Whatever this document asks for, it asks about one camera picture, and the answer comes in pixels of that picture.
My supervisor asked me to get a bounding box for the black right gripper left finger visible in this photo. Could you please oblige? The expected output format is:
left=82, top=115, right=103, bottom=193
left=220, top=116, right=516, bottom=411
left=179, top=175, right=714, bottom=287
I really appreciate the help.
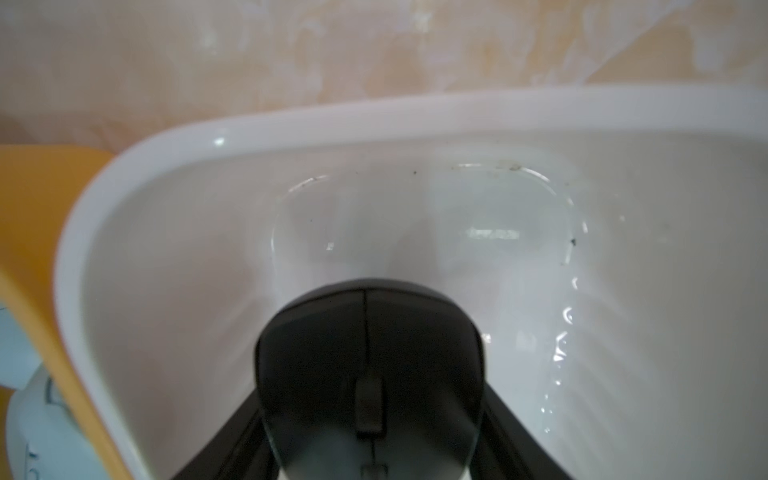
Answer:
left=173, top=398, right=279, bottom=480

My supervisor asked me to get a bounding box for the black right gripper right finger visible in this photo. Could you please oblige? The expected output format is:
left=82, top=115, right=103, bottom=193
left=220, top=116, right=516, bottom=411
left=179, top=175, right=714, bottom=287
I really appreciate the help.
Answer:
left=469, top=383, right=571, bottom=480

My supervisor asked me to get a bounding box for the light blue mouse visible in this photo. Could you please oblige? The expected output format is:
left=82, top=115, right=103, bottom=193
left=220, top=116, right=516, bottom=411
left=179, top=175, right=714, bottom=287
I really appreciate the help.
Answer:
left=5, top=367, right=109, bottom=480
left=0, top=305, right=42, bottom=390

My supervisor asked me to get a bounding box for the white storage box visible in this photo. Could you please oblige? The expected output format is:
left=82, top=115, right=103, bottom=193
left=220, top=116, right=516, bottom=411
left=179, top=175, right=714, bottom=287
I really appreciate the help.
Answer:
left=54, top=85, right=767, bottom=479

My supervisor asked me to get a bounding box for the yellow storage box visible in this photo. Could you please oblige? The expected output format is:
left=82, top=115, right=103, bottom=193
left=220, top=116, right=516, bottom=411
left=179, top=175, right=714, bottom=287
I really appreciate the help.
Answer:
left=1, top=145, right=131, bottom=479

